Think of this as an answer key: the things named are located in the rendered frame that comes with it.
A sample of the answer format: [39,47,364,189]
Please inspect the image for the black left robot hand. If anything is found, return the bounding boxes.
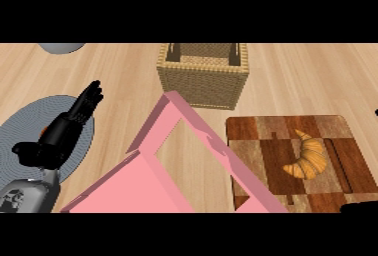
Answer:
[10,79,106,171]

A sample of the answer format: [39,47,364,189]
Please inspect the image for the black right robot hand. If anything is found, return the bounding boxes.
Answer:
[339,200,378,214]

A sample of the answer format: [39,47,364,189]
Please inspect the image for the golden croissant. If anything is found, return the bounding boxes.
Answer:
[281,129,329,181]

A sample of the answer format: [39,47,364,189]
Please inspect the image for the wooden checkered cutting board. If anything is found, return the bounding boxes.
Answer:
[224,114,378,214]

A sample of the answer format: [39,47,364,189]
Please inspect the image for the tan wicker basket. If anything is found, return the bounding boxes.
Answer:
[154,42,250,111]

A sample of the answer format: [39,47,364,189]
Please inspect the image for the grey round object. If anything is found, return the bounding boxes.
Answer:
[36,42,87,55]

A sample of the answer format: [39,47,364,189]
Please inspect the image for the pink frame rack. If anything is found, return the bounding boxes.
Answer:
[59,90,289,214]

